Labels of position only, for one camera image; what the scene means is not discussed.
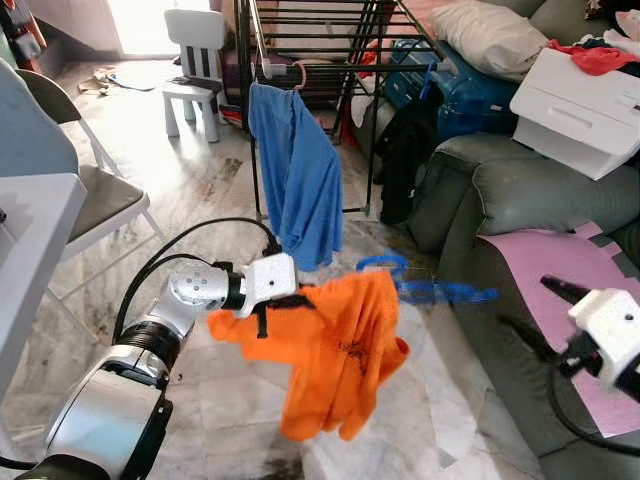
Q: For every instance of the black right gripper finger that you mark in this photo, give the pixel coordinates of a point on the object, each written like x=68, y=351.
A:
x=567, y=291
x=535, y=338

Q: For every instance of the orange shirt with round badge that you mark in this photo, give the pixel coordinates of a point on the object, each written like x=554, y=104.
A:
x=330, y=350

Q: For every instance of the blue plastic hanger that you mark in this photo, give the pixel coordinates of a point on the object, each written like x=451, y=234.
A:
x=450, y=293

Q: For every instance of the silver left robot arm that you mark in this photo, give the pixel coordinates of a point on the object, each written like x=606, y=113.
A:
x=110, y=400

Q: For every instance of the pink hanger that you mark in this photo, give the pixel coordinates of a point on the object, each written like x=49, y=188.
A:
x=301, y=70

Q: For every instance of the pink foam mat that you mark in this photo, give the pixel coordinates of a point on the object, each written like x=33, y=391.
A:
x=540, y=270

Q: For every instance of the grey green sofa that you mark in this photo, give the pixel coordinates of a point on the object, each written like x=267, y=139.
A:
x=520, y=200

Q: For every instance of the blue shirt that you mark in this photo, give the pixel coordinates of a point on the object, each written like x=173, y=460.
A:
x=300, y=170

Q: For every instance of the white plastic box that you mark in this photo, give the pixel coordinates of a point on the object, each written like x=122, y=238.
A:
x=580, y=110

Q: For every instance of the grey folding chair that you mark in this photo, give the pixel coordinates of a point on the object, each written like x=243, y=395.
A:
x=105, y=200

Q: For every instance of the black garment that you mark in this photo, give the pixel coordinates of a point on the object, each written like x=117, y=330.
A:
x=405, y=160

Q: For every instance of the blue suitcase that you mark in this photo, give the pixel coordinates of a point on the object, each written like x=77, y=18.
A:
x=470, y=100

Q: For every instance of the red cloth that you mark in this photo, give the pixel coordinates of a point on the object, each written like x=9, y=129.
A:
x=595, y=58

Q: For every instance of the beige pillow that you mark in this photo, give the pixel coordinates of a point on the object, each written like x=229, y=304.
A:
x=490, y=40

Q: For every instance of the blue white floor mat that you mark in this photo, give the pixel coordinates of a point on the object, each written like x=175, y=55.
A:
x=140, y=78

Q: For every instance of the white clothes heap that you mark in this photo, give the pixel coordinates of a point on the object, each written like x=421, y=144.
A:
x=628, y=25

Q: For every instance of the black metal drying rack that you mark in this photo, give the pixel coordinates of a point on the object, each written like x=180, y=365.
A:
x=243, y=40

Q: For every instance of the beige floor cloth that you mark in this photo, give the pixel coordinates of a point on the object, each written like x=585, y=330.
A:
x=98, y=82

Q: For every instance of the white plastic child chair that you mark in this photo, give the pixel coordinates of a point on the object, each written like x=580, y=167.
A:
x=195, y=30

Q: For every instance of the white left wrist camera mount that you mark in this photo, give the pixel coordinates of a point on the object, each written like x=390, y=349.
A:
x=270, y=280

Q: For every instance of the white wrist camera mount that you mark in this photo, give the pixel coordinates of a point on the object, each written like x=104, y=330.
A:
x=610, y=330
x=270, y=280

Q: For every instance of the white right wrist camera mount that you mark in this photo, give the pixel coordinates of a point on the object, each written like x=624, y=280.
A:
x=610, y=330

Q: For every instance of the wooden stair post with clothes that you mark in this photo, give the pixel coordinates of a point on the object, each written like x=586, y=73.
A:
x=20, y=30

